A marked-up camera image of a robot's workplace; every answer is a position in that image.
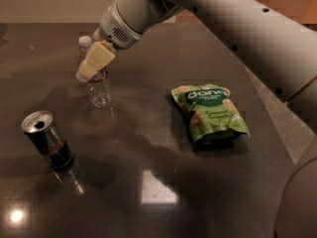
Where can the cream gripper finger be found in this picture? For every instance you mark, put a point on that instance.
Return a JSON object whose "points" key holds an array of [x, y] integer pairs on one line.
{"points": [[98, 56]]}

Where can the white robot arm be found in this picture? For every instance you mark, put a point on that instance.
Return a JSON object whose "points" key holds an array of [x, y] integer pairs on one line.
{"points": [[280, 52]]}

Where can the clear plastic water bottle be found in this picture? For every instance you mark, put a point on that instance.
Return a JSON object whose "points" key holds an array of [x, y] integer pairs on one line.
{"points": [[98, 87]]}

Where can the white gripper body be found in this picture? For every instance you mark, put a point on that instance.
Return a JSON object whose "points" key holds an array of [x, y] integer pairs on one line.
{"points": [[118, 31]]}

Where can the dark energy drink can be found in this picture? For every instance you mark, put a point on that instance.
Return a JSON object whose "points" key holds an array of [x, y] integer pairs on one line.
{"points": [[40, 128]]}

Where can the green rice chip bag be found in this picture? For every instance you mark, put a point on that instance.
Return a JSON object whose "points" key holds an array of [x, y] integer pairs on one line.
{"points": [[212, 115]]}

